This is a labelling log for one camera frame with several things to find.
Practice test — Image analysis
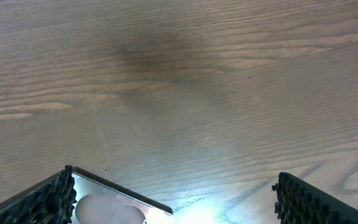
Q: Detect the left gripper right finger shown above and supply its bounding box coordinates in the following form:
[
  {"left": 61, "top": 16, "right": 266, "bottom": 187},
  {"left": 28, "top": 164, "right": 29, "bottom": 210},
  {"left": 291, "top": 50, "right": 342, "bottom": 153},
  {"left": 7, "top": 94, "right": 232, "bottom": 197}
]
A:
[{"left": 272, "top": 172, "right": 358, "bottom": 224}]

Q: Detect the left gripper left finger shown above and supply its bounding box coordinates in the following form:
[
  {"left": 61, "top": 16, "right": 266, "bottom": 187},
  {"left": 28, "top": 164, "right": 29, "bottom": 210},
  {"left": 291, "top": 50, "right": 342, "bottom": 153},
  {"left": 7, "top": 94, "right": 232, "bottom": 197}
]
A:
[{"left": 0, "top": 166, "right": 76, "bottom": 224}]

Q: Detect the smartphone with brown screen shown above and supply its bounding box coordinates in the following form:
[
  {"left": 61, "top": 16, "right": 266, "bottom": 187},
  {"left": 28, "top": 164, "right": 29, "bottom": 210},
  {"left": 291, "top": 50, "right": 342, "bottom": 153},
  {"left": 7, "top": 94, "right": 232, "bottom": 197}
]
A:
[{"left": 71, "top": 167, "right": 174, "bottom": 224}]

